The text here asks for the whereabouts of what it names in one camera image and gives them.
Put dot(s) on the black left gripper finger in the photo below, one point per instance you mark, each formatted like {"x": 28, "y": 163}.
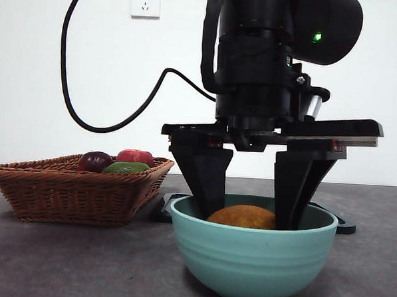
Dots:
{"x": 205, "y": 175}
{"x": 293, "y": 186}

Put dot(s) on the yellow-brown kiwifruit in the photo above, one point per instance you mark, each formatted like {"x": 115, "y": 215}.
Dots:
{"x": 245, "y": 217}

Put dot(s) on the light teal bowl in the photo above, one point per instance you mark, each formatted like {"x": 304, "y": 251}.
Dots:
{"x": 250, "y": 264}

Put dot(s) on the dark teal rectangular tray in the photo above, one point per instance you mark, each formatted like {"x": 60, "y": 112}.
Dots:
{"x": 344, "y": 226}

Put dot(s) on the red apple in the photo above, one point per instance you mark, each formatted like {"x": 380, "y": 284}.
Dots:
{"x": 136, "y": 156}

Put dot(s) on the green avocado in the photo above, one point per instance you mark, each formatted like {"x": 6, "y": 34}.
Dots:
{"x": 124, "y": 168}

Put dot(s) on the dark purple fruit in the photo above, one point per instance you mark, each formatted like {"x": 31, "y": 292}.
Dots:
{"x": 93, "y": 161}

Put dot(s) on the brown wicker basket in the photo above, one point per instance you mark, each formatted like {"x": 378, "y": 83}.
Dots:
{"x": 69, "y": 195}

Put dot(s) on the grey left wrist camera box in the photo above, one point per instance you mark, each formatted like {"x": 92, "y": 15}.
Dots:
{"x": 315, "y": 103}

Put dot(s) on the white wall socket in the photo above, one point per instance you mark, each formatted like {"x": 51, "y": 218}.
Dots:
{"x": 146, "y": 2}

